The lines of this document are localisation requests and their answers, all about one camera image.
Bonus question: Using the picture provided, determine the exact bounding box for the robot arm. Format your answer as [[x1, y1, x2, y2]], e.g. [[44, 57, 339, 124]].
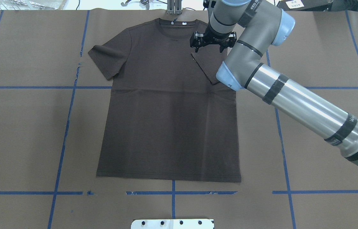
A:
[[190, 0, 358, 166]]

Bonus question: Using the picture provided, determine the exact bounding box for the white column pedestal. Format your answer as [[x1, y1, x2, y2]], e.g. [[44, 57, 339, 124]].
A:
[[131, 219, 215, 229]]

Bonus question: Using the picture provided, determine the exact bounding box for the black box with label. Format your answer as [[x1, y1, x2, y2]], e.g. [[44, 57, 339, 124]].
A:
[[276, 0, 333, 11]]

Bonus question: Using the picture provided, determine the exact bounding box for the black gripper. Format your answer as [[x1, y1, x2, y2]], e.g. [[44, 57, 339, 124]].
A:
[[190, 29, 237, 53]]

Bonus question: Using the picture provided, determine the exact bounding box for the aluminium frame post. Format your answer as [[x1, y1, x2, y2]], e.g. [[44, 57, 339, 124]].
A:
[[166, 0, 183, 15]]

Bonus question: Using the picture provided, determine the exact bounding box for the brown t-shirt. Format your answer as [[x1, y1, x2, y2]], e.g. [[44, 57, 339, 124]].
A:
[[88, 18, 241, 183]]

